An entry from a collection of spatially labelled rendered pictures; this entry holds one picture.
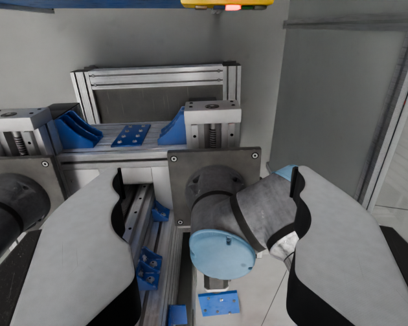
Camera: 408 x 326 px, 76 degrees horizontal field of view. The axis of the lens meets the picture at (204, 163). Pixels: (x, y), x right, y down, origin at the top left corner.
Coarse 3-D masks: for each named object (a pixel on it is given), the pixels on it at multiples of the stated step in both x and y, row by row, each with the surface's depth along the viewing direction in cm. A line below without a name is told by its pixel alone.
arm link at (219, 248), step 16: (208, 208) 51; (224, 208) 48; (192, 224) 51; (208, 224) 47; (224, 224) 46; (240, 224) 45; (192, 240) 47; (208, 240) 44; (224, 240) 43; (240, 240) 44; (256, 240) 45; (192, 256) 47; (208, 256) 45; (224, 256) 45; (240, 256) 45; (208, 272) 48; (224, 272) 47; (240, 272) 47
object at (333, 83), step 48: (336, 0) 87; (384, 0) 65; (288, 48) 135; (336, 48) 88; (384, 48) 65; (288, 96) 135; (336, 96) 88; (384, 96) 65; (288, 144) 136; (336, 144) 88
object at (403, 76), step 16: (336, 16) 86; (352, 16) 77; (368, 16) 70; (384, 16) 64; (400, 16) 59; (400, 64) 59; (400, 80) 59; (400, 96) 60; (384, 112) 64; (400, 112) 62; (384, 128) 64; (384, 144) 65; (368, 160) 70; (368, 176) 70; (368, 192) 72
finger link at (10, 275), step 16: (32, 240) 8; (16, 256) 7; (32, 256) 7; (0, 272) 7; (16, 272) 7; (0, 288) 6; (16, 288) 6; (0, 304) 6; (16, 304) 6; (0, 320) 6
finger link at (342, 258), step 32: (320, 192) 10; (320, 224) 8; (352, 224) 8; (320, 256) 7; (352, 256) 7; (384, 256) 7; (288, 288) 7; (320, 288) 6; (352, 288) 6; (384, 288) 6; (320, 320) 6; (352, 320) 6; (384, 320) 6
